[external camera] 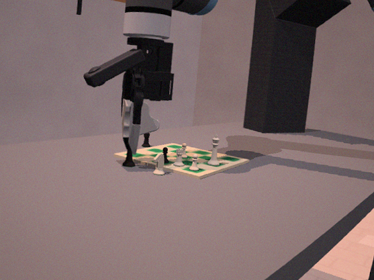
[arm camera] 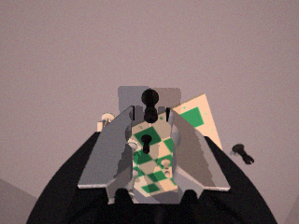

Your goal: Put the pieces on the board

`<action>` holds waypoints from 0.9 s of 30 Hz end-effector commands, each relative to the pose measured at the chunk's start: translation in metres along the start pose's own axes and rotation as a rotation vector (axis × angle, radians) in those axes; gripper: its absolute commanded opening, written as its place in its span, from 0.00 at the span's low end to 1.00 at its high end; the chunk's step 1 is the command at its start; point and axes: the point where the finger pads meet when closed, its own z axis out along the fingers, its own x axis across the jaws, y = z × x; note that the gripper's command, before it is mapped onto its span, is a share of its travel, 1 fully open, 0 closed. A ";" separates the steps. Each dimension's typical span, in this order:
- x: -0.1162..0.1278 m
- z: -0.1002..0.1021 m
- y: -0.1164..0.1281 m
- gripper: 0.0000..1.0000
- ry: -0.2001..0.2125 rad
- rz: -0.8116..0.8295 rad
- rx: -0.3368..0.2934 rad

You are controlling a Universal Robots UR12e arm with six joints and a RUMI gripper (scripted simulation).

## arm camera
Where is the green and cream chessboard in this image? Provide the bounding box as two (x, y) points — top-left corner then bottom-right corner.
(128, 93), (222, 197)

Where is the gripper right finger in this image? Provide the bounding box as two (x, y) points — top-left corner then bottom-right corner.
(165, 107), (278, 224)

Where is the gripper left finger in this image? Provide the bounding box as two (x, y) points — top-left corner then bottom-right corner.
(26, 105), (135, 224)

